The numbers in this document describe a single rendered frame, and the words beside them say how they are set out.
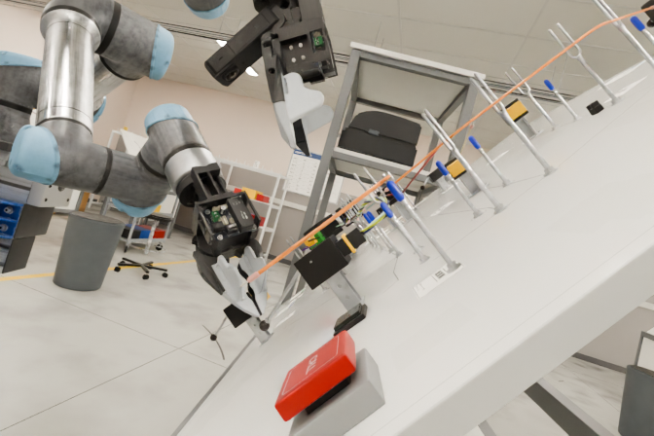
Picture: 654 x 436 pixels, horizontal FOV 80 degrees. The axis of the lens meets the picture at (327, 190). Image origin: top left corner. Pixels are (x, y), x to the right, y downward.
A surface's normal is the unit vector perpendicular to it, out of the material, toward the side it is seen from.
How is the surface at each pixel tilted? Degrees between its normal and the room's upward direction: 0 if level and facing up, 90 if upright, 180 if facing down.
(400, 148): 90
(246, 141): 90
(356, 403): 90
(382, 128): 90
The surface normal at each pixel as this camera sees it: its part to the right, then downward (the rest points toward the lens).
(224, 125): -0.22, -0.12
